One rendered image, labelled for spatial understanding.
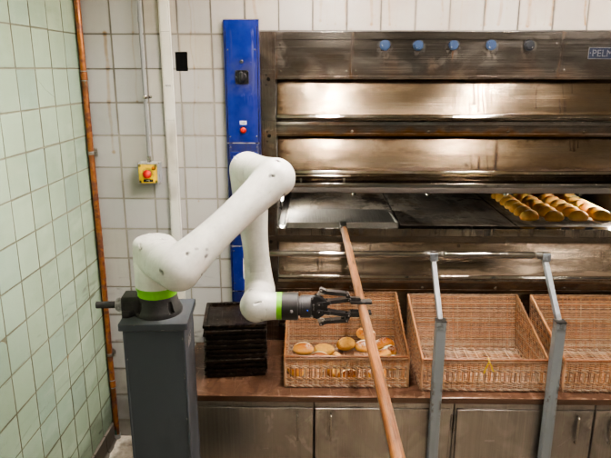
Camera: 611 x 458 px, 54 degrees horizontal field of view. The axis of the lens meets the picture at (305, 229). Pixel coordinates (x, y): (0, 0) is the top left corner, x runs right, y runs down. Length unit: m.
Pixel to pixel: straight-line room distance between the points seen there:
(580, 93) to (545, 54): 0.24
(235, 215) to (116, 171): 1.37
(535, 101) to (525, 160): 0.27
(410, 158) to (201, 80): 1.04
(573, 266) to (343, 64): 1.50
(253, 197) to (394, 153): 1.26
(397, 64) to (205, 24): 0.89
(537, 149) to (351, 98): 0.92
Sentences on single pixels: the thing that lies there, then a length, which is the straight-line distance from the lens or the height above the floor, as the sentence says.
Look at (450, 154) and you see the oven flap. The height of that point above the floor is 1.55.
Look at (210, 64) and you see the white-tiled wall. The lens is 2.88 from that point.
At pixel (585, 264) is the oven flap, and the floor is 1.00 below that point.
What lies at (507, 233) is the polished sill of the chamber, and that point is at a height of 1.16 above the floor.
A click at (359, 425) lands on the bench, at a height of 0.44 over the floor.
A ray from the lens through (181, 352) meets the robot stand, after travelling 1.90.
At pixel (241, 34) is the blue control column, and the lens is 2.84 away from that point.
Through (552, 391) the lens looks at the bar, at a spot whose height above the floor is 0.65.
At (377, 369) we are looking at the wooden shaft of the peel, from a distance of 1.61.
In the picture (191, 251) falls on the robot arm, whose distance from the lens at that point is 1.70.
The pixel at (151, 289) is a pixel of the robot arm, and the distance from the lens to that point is 1.86.
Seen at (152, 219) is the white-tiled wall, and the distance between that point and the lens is 3.04.
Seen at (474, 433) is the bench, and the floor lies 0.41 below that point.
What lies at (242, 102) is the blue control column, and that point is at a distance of 2.84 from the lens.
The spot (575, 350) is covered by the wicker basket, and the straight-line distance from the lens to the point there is 3.31.
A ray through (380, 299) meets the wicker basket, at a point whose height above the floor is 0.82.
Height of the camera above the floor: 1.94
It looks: 15 degrees down
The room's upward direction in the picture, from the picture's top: straight up
